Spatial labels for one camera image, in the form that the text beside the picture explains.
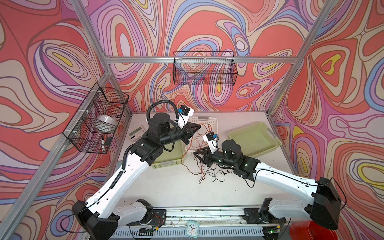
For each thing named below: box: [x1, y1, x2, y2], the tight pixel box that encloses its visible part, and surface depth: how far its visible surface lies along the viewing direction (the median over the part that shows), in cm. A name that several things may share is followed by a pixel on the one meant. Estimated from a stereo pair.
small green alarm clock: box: [185, 220, 200, 239], surface depth 70 cm
